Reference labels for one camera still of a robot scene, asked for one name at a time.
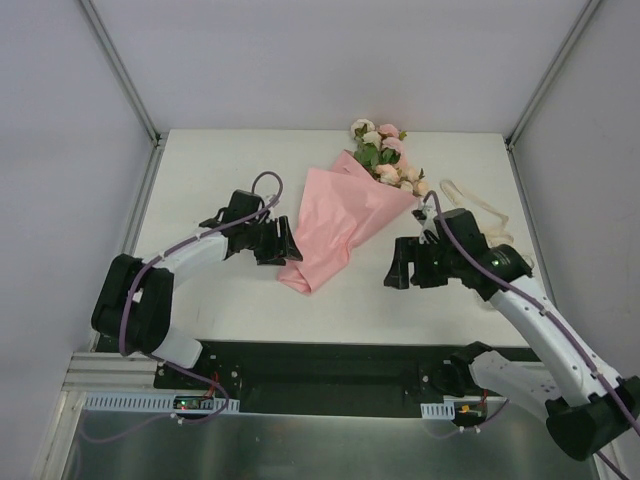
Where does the cream ribbon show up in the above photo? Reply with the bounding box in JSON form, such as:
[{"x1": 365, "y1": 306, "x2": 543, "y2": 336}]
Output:
[{"x1": 439, "y1": 179, "x2": 515, "y2": 247}]

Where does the pink wrapping paper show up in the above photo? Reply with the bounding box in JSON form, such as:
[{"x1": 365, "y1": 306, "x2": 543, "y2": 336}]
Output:
[{"x1": 277, "y1": 151, "x2": 416, "y2": 294}]

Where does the artificial rose bouquet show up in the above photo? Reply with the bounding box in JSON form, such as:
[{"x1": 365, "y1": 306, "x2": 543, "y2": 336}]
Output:
[{"x1": 350, "y1": 119, "x2": 429, "y2": 198}]

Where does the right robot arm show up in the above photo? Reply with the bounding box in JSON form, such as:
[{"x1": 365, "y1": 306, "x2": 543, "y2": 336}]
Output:
[{"x1": 384, "y1": 208, "x2": 639, "y2": 461}]

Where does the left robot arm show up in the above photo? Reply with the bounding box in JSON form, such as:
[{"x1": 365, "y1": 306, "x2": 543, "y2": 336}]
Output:
[{"x1": 91, "y1": 190, "x2": 303, "y2": 389}]

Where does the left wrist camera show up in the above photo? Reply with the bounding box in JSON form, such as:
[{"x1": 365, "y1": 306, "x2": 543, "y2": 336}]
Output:
[{"x1": 255, "y1": 194, "x2": 280, "y2": 224}]

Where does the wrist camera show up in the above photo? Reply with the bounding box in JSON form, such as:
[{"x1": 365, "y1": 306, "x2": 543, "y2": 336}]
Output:
[
  {"x1": 255, "y1": 194, "x2": 280, "y2": 224},
  {"x1": 411, "y1": 201, "x2": 439, "y2": 245}
]

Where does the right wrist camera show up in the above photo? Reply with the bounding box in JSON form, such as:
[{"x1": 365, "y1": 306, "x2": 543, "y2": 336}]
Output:
[{"x1": 411, "y1": 201, "x2": 439, "y2": 245}]

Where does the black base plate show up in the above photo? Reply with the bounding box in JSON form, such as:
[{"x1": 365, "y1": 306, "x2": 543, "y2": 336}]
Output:
[{"x1": 94, "y1": 335, "x2": 571, "y2": 416}]

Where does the right white cable duct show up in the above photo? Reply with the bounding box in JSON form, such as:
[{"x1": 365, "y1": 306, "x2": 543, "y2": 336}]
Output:
[{"x1": 420, "y1": 401, "x2": 456, "y2": 421}]

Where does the white cable duct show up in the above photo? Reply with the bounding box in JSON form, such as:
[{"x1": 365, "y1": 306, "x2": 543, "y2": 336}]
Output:
[
  {"x1": 420, "y1": 401, "x2": 456, "y2": 421},
  {"x1": 84, "y1": 392, "x2": 240, "y2": 415}
]

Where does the left white cable duct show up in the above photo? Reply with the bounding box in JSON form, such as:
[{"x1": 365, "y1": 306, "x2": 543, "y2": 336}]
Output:
[{"x1": 84, "y1": 392, "x2": 240, "y2": 415}]

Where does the left aluminium frame post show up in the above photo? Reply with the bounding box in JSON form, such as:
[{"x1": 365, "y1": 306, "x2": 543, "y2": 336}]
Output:
[{"x1": 76, "y1": 0, "x2": 162, "y2": 146}]

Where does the aluminium frame post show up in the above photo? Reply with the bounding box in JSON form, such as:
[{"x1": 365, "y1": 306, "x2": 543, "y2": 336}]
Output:
[
  {"x1": 505, "y1": 0, "x2": 604, "y2": 152},
  {"x1": 76, "y1": 0, "x2": 162, "y2": 146}
]

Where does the right aluminium frame post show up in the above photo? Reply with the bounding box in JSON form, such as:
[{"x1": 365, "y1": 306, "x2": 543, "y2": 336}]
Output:
[{"x1": 505, "y1": 0, "x2": 604, "y2": 152}]

